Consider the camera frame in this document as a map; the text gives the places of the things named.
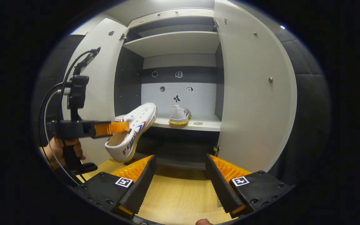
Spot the grey shoe cabinet door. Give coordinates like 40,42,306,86
213,0,298,172
62,18,129,166

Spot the grey cabinet shelf board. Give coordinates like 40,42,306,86
124,31,220,58
115,114,222,132

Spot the grey shoe cabinet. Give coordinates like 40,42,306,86
62,0,298,172

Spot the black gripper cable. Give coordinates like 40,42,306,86
38,47,101,188

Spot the white canvas shoe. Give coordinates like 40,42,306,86
169,105,192,126
105,102,158,163

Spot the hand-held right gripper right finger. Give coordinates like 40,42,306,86
206,154,293,218

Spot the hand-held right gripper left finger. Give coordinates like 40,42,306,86
74,155,156,219

